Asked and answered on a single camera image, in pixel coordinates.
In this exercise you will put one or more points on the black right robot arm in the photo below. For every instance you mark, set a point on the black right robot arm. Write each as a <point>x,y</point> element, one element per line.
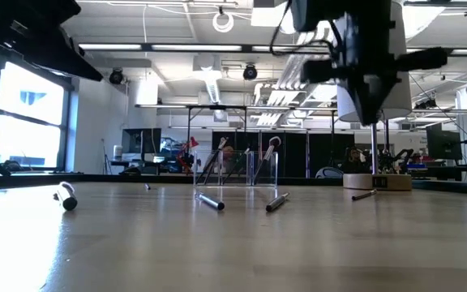
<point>318,12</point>

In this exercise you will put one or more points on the slim makeup brush silver ferrule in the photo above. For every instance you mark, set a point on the slim makeup brush silver ferrule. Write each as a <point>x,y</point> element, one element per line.
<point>276,203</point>
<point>211,201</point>

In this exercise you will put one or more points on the thin dark makeup brush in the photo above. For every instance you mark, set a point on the thin dark makeup brush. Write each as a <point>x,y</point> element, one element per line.
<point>363,195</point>

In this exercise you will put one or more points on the dark office desk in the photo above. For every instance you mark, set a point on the dark office desk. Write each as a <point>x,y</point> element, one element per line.
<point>136,166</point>
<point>452,170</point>

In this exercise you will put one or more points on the black background robot arm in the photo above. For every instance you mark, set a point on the black background robot arm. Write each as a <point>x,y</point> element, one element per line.
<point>395,159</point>

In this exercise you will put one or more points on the black round ceiling spotlight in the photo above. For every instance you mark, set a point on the black round ceiling spotlight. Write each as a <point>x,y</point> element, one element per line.
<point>116,76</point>
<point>249,72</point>

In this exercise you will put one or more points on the red angular object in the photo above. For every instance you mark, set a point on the red angular object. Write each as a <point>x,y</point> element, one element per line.
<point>193,142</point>

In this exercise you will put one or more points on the person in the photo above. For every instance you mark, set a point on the person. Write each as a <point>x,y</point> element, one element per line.
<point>356,156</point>

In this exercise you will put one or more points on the thick black white makeup brush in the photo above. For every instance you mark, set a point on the thick black white makeup brush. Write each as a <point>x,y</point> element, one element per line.
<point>69,200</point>

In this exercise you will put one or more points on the tiny dark makeup brush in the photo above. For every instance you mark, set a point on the tiny dark makeup brush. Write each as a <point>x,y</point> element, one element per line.
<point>147,187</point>

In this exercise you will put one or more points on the pale-headed makeup brush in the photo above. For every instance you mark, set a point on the pale-headed makeup brush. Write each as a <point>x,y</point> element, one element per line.
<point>218,152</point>

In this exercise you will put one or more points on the black aluminium table frame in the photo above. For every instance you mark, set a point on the black aluminium table frame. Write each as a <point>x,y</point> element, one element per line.
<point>95,179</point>

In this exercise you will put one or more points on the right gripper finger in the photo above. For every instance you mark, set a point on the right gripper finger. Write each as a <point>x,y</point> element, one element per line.
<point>361,95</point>
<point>379,93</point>

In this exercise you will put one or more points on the white ceiling pipe bundle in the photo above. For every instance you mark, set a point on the white ceiling pipe bundle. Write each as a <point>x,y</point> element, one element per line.
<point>286,77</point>

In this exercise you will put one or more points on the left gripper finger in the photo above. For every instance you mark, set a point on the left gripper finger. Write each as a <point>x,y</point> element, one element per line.
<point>81,63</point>
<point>71,68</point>

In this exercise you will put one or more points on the white plastic jug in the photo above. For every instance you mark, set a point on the white plastic jug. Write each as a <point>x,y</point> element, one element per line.
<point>118,153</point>

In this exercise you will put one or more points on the clear acrylic brush organizer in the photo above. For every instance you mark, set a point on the clear acrylic brush organizer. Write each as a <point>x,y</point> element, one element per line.
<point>233,178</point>

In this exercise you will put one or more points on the white shade table lamp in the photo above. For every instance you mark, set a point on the white shade table lamp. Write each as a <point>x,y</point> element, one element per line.
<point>363,182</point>

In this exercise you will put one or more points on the large bright window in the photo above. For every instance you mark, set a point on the large bright window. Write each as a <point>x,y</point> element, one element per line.
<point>26,121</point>

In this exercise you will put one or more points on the black metal rig frame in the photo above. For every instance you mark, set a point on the black metal rig frame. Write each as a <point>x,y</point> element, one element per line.
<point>217,106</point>

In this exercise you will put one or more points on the black computer monitor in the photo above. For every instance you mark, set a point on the black computer monitor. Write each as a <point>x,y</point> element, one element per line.
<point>142,140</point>
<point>444,142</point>

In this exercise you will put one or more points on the white ventilation duct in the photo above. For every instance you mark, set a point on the white ventilation duct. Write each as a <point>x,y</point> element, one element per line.
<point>213,91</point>

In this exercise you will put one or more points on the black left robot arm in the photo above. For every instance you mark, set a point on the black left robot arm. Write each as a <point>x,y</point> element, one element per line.
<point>14,10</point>

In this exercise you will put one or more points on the long ceiling light strip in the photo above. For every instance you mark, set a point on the long ceiling light strip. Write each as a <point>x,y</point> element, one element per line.
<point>197,47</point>

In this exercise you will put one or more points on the black curtain partition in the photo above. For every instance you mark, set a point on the black curtain partition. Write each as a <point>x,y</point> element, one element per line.
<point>294,154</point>

